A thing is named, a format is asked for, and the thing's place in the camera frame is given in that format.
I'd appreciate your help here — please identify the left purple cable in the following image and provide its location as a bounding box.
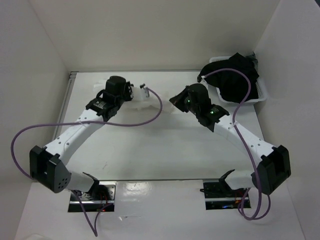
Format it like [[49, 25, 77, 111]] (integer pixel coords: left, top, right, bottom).
[[10, 84, 165, 237]]

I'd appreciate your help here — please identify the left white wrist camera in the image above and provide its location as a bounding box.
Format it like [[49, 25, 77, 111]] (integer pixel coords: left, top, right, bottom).
[[130, 84, 150, 102]]

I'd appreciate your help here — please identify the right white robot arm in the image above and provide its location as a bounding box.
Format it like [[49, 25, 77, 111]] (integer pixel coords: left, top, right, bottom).
[[169, 83, 291, 197]]

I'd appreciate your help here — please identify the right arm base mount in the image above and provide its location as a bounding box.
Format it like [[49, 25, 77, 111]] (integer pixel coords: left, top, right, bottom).
[[199, 179, 247, 210]]

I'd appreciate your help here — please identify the black skirt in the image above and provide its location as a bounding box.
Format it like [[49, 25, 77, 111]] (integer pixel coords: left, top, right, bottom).
[[198, 53, 260, 103]]

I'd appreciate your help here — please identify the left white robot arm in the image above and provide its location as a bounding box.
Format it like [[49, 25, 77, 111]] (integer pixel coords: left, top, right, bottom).
[[29, 76, 133, 200]]

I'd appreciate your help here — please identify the grey garment in basket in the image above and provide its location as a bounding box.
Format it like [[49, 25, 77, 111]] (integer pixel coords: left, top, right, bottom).
[[246, 51, 259, 70]]

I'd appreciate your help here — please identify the white plastic basket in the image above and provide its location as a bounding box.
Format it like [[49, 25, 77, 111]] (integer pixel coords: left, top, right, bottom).
[[209, 56, 268, 105]]

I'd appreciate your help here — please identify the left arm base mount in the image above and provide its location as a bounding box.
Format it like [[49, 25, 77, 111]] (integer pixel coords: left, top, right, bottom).
[[68, 181, 117, 213]]

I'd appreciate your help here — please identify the white skirt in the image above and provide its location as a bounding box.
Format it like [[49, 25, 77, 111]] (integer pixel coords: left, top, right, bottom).
[[93, 79, 174, 114]]

